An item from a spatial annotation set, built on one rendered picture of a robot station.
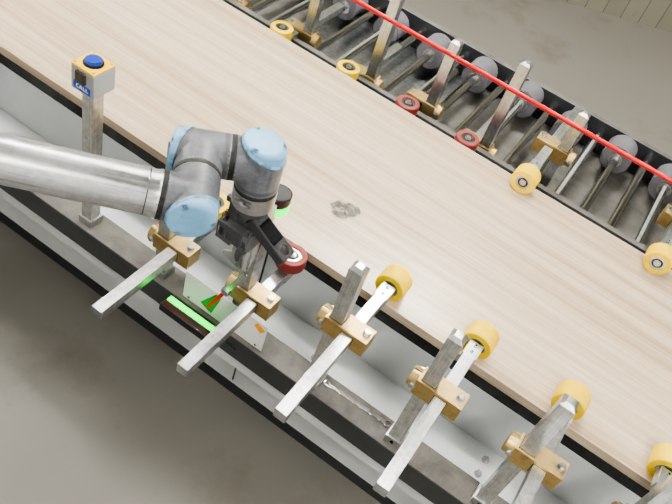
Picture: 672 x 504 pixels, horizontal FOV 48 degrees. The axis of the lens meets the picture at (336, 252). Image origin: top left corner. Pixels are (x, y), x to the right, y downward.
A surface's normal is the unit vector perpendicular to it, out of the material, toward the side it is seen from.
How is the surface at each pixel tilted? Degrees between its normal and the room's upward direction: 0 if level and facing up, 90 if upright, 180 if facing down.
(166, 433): 0
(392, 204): 0
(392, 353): 90
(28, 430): 0
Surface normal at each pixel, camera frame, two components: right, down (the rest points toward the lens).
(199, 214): 0.13, 0.75
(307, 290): -0.53, 0.53
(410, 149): 0.25, -0.65
